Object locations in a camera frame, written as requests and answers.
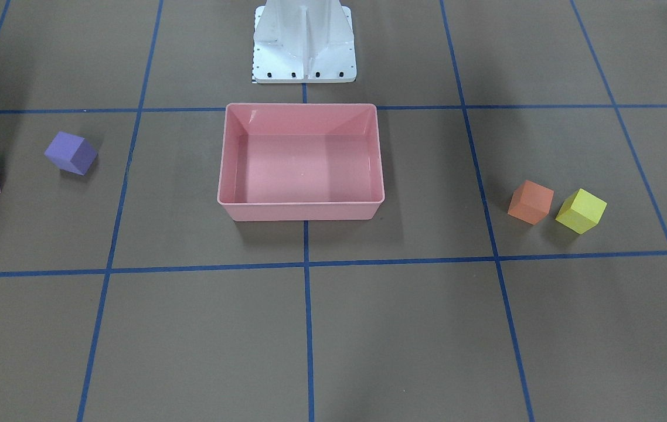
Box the yellow foam block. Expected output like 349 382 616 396
555 189 607 234

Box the pink plastic bin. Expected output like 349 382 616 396
217 103 385 222

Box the orange foam block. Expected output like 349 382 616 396
507 180 555 225

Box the purple foam block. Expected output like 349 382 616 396
44 131 98 176

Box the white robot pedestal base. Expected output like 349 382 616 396
251 1 358 84

